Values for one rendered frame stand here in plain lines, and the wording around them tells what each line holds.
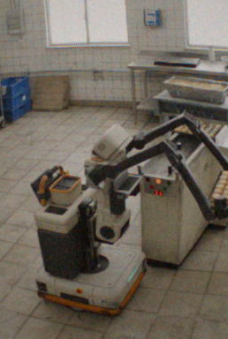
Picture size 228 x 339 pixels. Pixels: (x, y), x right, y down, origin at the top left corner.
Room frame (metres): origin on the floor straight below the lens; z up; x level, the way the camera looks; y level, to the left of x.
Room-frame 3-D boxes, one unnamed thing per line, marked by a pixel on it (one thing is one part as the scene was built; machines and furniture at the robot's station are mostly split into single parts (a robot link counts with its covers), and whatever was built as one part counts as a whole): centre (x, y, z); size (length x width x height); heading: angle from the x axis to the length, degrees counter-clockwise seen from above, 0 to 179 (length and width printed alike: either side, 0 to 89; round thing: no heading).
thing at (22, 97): (7.55, 1.61, 0.30); 0.60 x 0.40 x 0.20; 159
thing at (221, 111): (3.97, -0.73, 1.01); 0.72 x 0.33 x 0.34; 60
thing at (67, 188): (3.03, 0.34, 0.87); 0.23 x 0.15 x 0.11; 157
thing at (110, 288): (2.99, 0.24, 0.16); 0.67 x 0.64 x 0.25; 67
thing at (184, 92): (3.97, -0.73, 1.25); 0.56 x 0.29 x 0.14; 60
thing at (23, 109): (7.55, 1.61, 0.10); 0.60 x 0.40 x 0.20; 157
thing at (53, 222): (3.02, 0.32, 0.59); 0.55 x 0.34 x 0.83; 157
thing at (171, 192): (3.22, -0.29, 0.77); 0.24 x 0.04 x 0.14; 60
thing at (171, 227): (3.53, -0.48, 0.45); 0.70 x 0.34 x 0.90; 150
